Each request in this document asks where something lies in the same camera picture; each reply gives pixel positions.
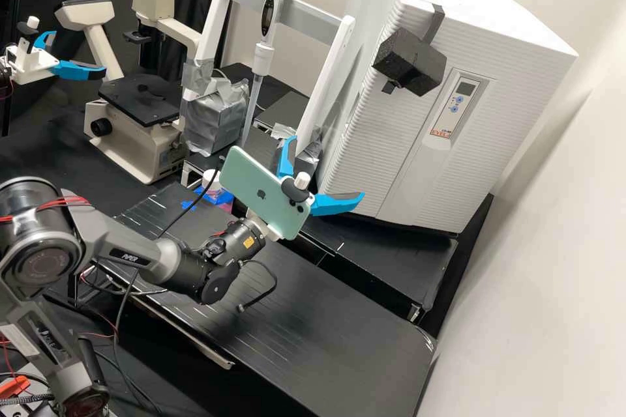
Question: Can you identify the incubator door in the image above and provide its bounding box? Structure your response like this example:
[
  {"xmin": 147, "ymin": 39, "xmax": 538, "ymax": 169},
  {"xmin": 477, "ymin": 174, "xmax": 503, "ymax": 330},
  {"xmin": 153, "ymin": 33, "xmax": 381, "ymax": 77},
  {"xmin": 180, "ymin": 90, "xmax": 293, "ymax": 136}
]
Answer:
[{"xmin": 316, "ymin": 0, "xmax": 501, "ymax": 236}]

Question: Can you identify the blue bottle holder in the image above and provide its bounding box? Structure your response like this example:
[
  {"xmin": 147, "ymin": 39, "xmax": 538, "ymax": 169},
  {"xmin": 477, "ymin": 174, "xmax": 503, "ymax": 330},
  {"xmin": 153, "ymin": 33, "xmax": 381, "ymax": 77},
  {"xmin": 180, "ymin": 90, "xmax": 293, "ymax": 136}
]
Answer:
[{"xmin": 193, "ymin": 186, "xmax": 237, "ymax": 207}]

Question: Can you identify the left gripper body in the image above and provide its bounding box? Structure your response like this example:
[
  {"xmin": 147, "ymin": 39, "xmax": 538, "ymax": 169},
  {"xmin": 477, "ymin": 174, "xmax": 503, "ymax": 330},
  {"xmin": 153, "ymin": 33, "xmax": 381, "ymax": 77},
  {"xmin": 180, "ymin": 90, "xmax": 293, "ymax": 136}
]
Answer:
[{"xmin": 6, "ymin": 37, "xmax": 59, "ymax": 85}]

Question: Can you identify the black cable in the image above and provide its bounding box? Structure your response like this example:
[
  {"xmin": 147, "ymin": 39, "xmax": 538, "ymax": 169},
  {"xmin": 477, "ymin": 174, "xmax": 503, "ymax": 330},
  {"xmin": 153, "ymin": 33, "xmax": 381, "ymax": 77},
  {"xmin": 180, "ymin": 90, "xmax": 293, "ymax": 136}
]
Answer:
[
  {"xmin": 236, "ymin": 260, "xmax": 278, "ymax": 313},
  {"xmin": 111, "ymin": 173, "xmax": 222, "ymax": 354}
]

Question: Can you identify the right wrist camera phone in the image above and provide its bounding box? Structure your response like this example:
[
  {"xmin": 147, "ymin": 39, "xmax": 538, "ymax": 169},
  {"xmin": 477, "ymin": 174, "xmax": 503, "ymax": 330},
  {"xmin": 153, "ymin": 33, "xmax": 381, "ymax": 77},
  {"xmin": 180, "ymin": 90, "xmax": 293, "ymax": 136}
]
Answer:
[{"xmin": 218, "ymin": 145, "xmax": 317, "ymax": 242}]

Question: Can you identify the cream microscope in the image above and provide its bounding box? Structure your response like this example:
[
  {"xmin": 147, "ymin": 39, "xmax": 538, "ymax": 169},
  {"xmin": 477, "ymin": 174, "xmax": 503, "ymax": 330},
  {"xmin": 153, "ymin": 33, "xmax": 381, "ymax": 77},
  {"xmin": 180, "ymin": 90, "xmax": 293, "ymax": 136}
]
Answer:
[{"xmin": 53, "ymin": 0, "xmax": 204, "ymax": 186}]

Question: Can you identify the small bottle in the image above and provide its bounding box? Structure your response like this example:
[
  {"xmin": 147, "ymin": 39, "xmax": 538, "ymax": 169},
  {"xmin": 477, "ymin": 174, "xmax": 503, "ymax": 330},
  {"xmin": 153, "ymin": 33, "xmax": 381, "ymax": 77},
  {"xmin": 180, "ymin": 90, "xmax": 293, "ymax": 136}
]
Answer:
[{"xmin": 201, "ymin": 168, "xmax": 224, "ymax": 199}]

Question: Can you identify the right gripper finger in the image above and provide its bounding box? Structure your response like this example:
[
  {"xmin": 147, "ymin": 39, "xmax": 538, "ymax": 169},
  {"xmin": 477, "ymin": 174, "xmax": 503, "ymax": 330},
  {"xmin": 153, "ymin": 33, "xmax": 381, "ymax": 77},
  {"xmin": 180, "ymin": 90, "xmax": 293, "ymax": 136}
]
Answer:
[
  {"xmin": 310, "ymin": 191, "xmax": 367, "ymax": 218},
  {"xmin": 275, "ymin": 135, "xmax": 299, "ymax": 180}
]

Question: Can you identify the white pipette stand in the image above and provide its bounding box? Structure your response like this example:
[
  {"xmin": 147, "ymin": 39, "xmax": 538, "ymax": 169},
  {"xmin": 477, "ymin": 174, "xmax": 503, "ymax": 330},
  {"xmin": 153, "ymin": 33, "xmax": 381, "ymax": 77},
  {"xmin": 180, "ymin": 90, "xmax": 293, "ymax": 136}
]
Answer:
[{"xmin": 179, "ymin": 0, "xmax": 357, "ymax": 179}]

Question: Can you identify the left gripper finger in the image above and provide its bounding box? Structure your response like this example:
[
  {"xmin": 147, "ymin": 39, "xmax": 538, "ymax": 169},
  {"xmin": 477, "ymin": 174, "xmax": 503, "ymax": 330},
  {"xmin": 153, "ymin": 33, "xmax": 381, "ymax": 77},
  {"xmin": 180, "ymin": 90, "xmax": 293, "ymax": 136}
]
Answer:
[
  {"xmin": 35, "ymin": 30, "xmax": 59, "ymax": 53},
  {"xmin": 52, "ymin": 59, "xmax": 108, "ymax": 81}
]

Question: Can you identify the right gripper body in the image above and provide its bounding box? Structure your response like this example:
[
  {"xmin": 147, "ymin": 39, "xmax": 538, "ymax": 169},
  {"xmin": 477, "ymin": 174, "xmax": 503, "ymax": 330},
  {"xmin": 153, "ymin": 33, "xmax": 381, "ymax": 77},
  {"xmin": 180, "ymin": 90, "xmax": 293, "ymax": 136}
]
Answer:
[{"xmin": 245, "ymin": 209, "xmax": 284, "ymax": 242}]

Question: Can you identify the pipette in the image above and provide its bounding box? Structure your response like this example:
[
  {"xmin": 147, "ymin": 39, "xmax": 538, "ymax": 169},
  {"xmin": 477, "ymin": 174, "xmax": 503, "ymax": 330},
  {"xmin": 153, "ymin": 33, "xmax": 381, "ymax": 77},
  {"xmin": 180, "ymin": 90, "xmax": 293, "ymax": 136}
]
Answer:
[{"xmin": 241, "ymin": 0, "xmax": 293, "ymax": 149}]

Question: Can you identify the white incubator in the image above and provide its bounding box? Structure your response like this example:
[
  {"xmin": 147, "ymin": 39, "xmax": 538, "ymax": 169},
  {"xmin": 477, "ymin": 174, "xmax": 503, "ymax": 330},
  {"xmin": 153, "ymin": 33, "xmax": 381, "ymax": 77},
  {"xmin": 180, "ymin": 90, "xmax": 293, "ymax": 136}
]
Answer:
[{"xmin": 337, "ymin": 0, "xmax": 580, "ymax": 236}]

